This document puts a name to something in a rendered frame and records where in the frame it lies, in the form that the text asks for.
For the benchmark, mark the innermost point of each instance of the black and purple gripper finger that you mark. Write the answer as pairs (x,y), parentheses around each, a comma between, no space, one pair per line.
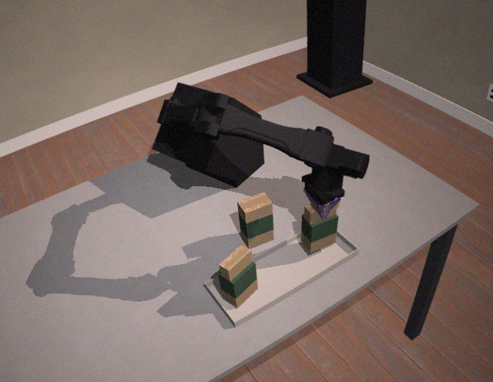
(309,197)
(330,207)

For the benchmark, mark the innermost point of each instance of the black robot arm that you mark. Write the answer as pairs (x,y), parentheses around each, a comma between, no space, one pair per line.
(313,147)

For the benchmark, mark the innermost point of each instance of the tan block with dark green band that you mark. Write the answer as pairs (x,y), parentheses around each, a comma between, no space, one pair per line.
(322,232)
(258,216)
(240,272)

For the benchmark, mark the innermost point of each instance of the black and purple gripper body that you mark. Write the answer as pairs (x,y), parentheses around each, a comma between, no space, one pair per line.
(317,185)

